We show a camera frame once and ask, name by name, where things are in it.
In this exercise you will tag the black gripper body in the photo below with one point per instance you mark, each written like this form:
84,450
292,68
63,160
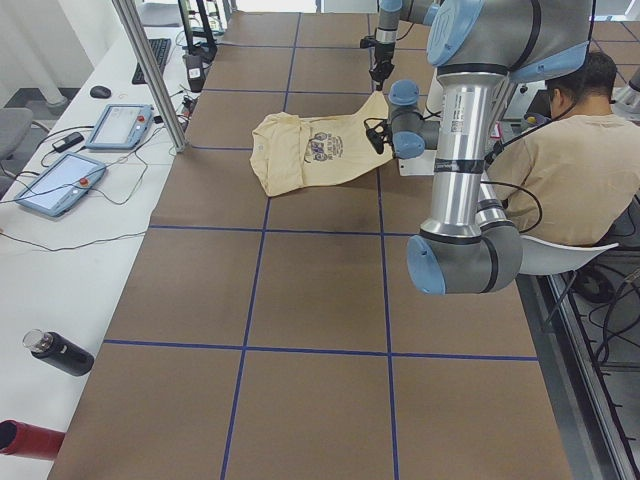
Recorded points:
389,134
384,54

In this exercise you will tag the beige long-sleeve printed shirt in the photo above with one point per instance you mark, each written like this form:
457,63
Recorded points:
291,152

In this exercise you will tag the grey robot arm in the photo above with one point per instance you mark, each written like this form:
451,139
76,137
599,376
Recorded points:
383,42
480,50

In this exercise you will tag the seated person in beige shirt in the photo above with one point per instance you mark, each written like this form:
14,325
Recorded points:
568,181

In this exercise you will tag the white plastic chair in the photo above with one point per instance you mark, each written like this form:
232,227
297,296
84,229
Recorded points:
546,258

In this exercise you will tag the far blue teach pendant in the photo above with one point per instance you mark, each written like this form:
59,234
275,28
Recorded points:
120,127

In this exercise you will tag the blue teach pendant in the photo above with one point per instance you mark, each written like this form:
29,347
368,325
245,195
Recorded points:
61,185
120,127

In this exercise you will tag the black computer mouse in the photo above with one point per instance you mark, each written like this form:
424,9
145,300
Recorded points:
100,92

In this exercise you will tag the near blue teach pendant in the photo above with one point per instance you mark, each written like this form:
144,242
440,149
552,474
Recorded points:
61,185

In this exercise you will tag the black water bottle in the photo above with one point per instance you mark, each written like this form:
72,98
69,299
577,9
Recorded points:
59,352

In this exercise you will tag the red cylinder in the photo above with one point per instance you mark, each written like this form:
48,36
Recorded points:
30,441

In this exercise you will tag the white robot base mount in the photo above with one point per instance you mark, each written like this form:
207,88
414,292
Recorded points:
422,165

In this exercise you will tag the aluminium frame post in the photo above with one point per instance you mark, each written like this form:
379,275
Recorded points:
129,18

